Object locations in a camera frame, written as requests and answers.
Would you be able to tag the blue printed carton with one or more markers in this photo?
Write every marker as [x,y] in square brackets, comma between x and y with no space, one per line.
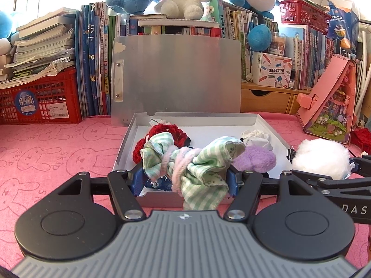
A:
[343,26]

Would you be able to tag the row of thin blue books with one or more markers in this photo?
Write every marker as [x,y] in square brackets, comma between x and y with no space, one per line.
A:
[92,63]

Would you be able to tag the row of colourful paperback books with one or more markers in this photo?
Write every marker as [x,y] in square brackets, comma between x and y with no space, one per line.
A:
[313,55]

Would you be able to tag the wooden drawer organizer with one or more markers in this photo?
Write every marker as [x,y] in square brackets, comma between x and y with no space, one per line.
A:
[269,100]

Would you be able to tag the pink house-shaped toy case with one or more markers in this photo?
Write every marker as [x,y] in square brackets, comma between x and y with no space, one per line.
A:
[333,98]

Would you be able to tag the white printed cardboard box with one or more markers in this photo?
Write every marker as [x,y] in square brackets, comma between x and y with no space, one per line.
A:
[271,71]

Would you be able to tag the light blue cat plush toy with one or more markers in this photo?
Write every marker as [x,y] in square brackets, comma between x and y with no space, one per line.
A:
[7,29]

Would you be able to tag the blue floral scrunchie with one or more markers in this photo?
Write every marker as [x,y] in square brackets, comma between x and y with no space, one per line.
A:
[159,184]

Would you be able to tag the blue plush ball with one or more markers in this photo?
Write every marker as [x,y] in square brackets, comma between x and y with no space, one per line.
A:
[260,37]

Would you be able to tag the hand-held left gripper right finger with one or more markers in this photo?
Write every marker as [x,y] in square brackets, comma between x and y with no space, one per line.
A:
[232,181]

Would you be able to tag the black binder clip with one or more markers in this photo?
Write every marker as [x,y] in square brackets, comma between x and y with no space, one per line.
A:
[290,154]

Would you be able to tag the red knitted piece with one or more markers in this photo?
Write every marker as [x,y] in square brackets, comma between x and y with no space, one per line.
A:
[362,136]

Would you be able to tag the silver tin box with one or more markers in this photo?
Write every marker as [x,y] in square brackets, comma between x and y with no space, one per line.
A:
[174,72]

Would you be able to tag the green gingham scrunchie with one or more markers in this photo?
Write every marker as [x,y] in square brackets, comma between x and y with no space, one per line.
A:
[208,168]

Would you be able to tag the white pipe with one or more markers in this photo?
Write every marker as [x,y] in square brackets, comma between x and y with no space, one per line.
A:
[363,72]

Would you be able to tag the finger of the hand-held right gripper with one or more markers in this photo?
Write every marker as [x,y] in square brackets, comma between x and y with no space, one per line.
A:
[321,184]
[362,166]

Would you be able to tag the white cloth scrunchie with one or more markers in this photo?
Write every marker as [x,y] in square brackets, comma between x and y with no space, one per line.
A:
[256,137]

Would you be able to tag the row of tall upright books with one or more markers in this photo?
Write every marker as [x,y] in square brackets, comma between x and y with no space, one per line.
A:
[243,34]

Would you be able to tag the red knitted scrunchie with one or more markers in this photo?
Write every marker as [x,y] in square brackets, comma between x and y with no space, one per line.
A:
[171,130]

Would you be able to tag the pink bunny print tablecloth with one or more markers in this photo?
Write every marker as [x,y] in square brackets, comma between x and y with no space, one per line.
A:
[58,150]

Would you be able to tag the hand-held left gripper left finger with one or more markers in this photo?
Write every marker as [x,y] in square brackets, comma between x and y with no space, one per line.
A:
[136,181]

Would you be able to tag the stack of worn workbooks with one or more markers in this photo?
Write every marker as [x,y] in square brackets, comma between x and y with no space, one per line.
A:
[43,43]

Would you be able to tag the red plastic basket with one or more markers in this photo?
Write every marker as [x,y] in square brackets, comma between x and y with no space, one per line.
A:
[304,14]

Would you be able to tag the small dark bottle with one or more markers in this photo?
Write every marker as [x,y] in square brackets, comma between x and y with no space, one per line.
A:
[292,79]

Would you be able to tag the row of small books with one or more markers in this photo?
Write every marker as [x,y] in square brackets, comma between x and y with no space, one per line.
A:
[197,31]

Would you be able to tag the red plastic crate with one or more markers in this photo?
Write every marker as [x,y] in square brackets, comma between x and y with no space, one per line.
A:
[52,92]

